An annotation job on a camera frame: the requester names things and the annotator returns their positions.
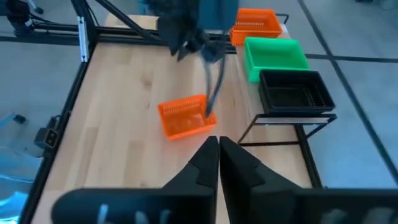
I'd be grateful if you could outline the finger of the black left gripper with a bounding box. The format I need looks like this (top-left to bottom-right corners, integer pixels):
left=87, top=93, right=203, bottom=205
left=201, top=57, right=212, bottom=118
left=207, top=57, right=227, bottom=116

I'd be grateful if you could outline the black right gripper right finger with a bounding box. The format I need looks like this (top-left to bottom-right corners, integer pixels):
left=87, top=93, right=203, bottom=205
left=219, top=136, right=398, bottom=224

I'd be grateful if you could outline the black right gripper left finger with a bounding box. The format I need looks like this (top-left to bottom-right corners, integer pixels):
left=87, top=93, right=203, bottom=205
left=51, top=136, right=220, bottom=224

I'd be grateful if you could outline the orange plastic slotted basket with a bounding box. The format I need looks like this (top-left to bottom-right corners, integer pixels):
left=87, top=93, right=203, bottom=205
left=157, top=94, right=218, bottom=141
left=229, top=7, right=284, bottom=47

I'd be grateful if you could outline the black plastic slotted basket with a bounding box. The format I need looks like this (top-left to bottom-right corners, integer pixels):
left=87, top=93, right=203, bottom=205
left=258, top=69, right=336, bottom=110

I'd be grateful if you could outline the person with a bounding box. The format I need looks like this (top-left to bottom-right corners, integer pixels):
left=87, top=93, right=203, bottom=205
left=136, top=0, right=241, bottom=32

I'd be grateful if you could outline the silver aluminium bar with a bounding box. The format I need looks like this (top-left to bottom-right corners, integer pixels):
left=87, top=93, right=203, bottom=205
left=77, top=16, right=90, bottom=63

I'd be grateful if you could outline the black aluminium table frame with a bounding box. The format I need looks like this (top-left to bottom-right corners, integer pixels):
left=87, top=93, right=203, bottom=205
left=0, top=0, right=324, bottom=224

